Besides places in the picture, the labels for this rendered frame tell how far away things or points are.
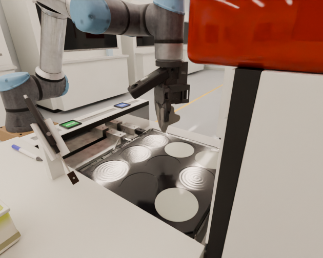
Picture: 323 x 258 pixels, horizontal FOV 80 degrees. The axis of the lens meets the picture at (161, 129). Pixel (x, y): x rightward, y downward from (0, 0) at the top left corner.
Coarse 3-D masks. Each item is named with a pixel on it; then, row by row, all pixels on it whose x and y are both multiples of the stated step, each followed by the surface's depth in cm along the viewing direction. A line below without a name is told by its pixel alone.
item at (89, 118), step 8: (136, 104) 91; (96, 112) 81; (104, 112) 83; (112, 112) 81; (80, 120) 74; (88, 120) 73; (96, 120) 73; (56, 128) 67; (64, 128) 67; (72, 128) 67; (24, 136) 62; (32, 136) 62; (32, 144) 57
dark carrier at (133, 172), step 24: (144, 144) 69; (192, 144) 69; (96, 168) 56; (120, 168) 56; (144, 168) 56; (168, 168) 56; (192, 168) 56; (120, 192) 48; (144, 192) 48; (192, 192) 48
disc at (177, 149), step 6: (168, 144) 69; (174, 144) 69; (180, 144) 69; (186, 144) 69; (168, 150) 65; (174, 150) 65; (180, 150) 65; (186, 150) 65; (192, 150) 65; (174, 156) 62; (180, 156) 62; (186, 156) 62
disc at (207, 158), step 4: (200, 152) 64; (204, 152) 64; (208, 152) 64; (212, 152) 64; (216, 152) 64; (196, 156) 62; (200, 156) 62; (204, 156) 62; (208, 156) 62; (212, 156) 62; (216, 156) 62; (196, 160) 60; (200, 160) 60; (204, 160) 60; (208, 160) 60; (212, 160) 60; (216, 160) 60; (200, 164) 58; (204, 164) 58; (208, 164) 58; (212, 164) 58; (216, 164) 58; (212, 168) 56
